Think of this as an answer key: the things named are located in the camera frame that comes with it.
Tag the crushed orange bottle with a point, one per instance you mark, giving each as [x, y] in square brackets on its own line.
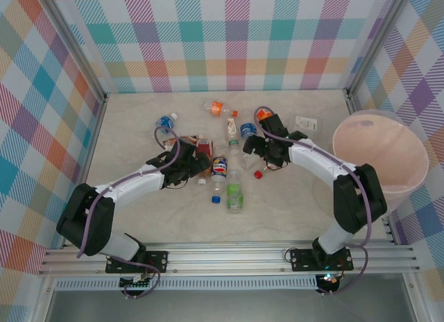
[264, 112]

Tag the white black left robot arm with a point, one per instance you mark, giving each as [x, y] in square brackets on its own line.
[138, 178]

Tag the translucent pink plastic bin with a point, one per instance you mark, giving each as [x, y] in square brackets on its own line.
[381, 148]

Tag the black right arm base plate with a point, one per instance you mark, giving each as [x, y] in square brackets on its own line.
[300, 259]

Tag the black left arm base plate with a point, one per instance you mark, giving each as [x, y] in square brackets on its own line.
[157, 259]

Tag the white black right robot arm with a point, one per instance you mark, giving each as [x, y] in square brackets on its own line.
[319, 159]

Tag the crushed blue label bottle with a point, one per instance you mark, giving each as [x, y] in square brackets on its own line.
[164, 121]

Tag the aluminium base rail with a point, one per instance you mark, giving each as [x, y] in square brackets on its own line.
[225, 259]

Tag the blue label bottle white cap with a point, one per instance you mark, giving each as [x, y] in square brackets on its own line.
[247, 129]

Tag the black controller board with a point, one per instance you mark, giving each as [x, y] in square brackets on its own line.
[327, 282]
[133, 284]

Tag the aluminium frame post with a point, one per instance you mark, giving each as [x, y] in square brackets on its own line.
[75, 46]
[376, 41]

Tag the clear bottle orange label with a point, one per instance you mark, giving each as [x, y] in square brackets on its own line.
[216, 108]

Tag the clear plastic box white label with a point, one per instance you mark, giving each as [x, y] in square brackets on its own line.
[307, 123]

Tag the blue yellow label bottle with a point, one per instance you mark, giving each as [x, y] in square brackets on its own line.
[219, 165]

